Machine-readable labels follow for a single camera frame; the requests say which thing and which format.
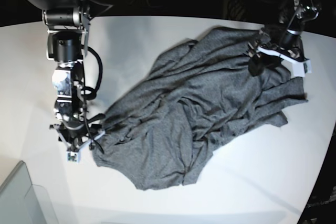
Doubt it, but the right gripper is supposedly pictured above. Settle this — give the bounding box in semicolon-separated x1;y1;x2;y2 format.
49;113;105;153

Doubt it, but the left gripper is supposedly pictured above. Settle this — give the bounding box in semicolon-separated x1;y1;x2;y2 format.
248;34;306;77

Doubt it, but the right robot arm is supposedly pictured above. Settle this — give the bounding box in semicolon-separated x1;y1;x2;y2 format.
28;0;112;161

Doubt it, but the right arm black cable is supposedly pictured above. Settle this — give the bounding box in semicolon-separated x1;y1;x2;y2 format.
81;47;103;101

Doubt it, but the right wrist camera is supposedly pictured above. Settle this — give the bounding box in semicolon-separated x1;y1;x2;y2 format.
66;151;80;163

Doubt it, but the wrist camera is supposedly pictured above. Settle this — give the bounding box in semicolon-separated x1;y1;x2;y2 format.
292;59;312;78
66;151;80;163

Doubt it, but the grey t-shirt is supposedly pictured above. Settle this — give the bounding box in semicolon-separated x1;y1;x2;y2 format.
92;27;306;190

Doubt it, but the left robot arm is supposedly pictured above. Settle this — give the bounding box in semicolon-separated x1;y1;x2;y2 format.
247;0;321;77

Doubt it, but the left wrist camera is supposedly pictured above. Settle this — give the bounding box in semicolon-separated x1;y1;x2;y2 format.
292;59;312;78

